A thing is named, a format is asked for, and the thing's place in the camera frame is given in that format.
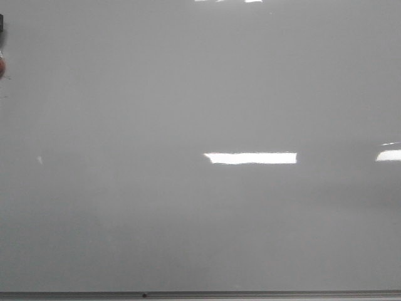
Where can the white whiteboard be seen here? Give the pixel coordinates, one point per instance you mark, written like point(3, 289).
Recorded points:
point(200, 146)

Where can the red round magnet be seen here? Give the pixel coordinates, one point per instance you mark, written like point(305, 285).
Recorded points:
point(2, 67)

